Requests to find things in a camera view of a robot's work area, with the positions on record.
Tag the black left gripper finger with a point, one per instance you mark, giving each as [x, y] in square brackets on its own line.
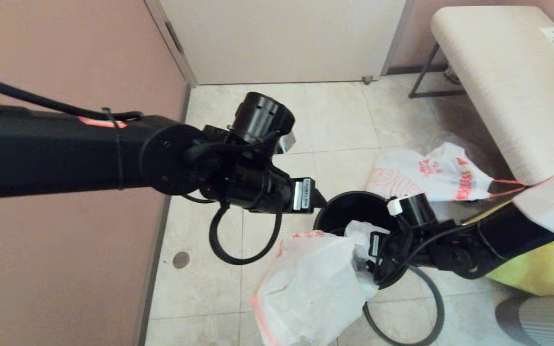
[318, 199]

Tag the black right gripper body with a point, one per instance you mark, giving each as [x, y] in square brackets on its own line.
[387, 250]

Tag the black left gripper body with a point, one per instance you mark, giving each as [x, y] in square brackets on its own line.
[301, 194]

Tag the black round trash bin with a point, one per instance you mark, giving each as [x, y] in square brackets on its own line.
[349, 206]

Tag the white bag with orange print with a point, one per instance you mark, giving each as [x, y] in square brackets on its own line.
[431, 178]

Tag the white plastic bag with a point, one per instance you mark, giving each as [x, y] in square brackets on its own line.
[306, 288]

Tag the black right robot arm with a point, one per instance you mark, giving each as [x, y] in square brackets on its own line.
[498, 240]

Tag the yellow non-woven tote bag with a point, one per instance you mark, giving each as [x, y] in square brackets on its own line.
[532, 276]

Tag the metal door stopper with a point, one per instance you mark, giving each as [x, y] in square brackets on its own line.
[366, 79]

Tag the round metal floor drain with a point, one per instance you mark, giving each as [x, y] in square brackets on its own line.
[181, 260]

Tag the white door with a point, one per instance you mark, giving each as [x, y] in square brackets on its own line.
[282, 38]

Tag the grey ribbed round bin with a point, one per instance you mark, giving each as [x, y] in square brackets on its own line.
[546, 322]

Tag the small dark object under bench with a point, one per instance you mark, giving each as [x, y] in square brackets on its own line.
[452, 74]

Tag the cream bench black legs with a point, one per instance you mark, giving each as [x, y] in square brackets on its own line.
[498, 72]

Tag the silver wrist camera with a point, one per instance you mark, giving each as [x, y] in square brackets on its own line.
[287, 143]

